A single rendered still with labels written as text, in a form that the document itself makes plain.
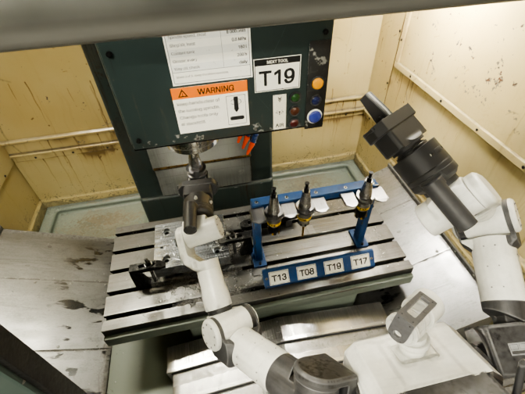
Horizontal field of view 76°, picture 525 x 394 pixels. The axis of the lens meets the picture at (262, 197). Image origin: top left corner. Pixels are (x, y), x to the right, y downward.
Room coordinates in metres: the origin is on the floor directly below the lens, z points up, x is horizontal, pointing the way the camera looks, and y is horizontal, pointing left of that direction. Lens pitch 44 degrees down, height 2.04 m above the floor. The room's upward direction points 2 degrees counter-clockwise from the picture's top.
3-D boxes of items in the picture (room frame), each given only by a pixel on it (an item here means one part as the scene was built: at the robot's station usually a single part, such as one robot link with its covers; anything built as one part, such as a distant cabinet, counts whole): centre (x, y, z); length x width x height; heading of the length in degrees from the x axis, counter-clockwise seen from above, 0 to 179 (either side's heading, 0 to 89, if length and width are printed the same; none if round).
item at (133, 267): (0.73, 0.44, 0.97); 0.13 x 0.03 x 0.15; 100
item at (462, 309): (0.95, -0.44, 0.75); 0.89 x 0.70 x 0.26; 10
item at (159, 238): (0.86, 0.30, 0.97); 0.29 x 0.23 x 0.05; 100
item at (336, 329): (0.48, -0.07, 0.70); 0.90 x 0.30 x 0.16; 100
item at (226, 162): (1.27, 0.28, 1.16); 0.48 x 0.05 x 0.51; 100
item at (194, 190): (0.74, 0.20, 1.34); 0.13 x 0.12 x 0.10; 97
